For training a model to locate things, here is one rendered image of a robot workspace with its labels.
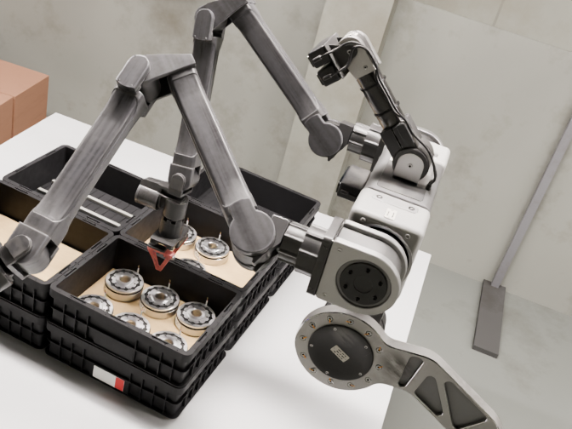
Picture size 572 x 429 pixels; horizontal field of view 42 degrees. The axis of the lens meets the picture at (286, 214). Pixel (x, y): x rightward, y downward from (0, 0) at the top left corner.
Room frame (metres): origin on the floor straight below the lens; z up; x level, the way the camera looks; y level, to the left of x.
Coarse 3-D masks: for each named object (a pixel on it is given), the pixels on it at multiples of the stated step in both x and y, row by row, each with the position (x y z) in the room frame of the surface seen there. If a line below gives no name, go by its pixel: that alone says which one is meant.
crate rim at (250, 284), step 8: (192, 200) 1.94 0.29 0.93; (200, 208) 1.92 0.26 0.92; (208, 208) 1.93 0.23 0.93; (144, 216) 1.79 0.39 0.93; (224, 216) 1.90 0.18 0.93; (136, 224) 1.75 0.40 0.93; (120, 232) 1.68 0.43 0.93; (136, 240) 1.67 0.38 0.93; (184, 264) 1.62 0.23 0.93; (272, 264) 1.76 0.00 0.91; (208, 272) 1.61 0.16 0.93; (256, 272) 1.67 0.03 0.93; (264, 272) 1.70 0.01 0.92; (224, 280) 1.60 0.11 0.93; (256, 280) 1.65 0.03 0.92; (240, 288) 1.59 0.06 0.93; (248, 288) 1.60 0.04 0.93
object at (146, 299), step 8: (152, 288) 1.57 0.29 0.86; (160, 288) 1.58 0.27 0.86; (168, 288) 1.59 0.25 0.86; (144, 296) 1.53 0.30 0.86; (176, 296) 1.56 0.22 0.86; (144, 304) 1.51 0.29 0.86; (152, 304) 1.51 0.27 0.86; (160, 304) 1.52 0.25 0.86; (168, 304) 1.53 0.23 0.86; (176, 304) 1.53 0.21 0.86
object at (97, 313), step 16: (112, 240) 1.64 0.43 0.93; (128, 240) 1.66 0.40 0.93; (160, 256) 1.63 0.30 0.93; (192, 272) 1.60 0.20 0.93; (224, 288) 1.57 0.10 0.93; (80, 304) 1.36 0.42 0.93; (112, 320) 1.34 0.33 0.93; (224, 320) 1.46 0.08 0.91; (144, 336) 1.31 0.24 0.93; (208, 336) 1.37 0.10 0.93; (176, 352) 1.29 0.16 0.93; (192, 352) 1.30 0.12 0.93
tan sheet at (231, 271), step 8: (192, 248) 1.84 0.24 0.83; (176, 256) 1.78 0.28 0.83; (184, 256) 1.79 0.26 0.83; (192, 256) 1.80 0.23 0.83; (232, 256) 1.86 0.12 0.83; (224, 264) 1.81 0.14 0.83; (232, 264) 1.82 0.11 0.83; (216, 272) 1.76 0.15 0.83; (224, 272) 1.77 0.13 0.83; (232, 272) 1.78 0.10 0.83; (240, 272) 1.79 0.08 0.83; (248, 272) 1.80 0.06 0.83; (232, 280) 1.74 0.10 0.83; (240, 280) 1.75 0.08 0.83; (248, 280) 1.76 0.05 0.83
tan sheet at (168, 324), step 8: (104, 280) 1.59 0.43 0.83; (96, 288) 1.55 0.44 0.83; (144, 288) 1.60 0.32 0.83; (112, 304) 1.50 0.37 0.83; (120, 304) 1.51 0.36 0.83; (128, 304) 1.52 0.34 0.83; (136, 304) 1.53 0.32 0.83; (120, 312) 1.48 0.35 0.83; (136, 312) 1.50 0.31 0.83; (152, 320) 1.48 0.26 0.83; (160, 320) 1.49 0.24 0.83; (168, 320) 1.50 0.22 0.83; (152, 328) 1.46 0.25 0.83; (160, 328) 1.46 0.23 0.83; (168, 328) 1.47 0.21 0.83; (176, 328) 1.48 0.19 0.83; (184, 336) 1.46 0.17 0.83; (192, 336) 1.47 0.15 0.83; (192, 344) 1.44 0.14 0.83
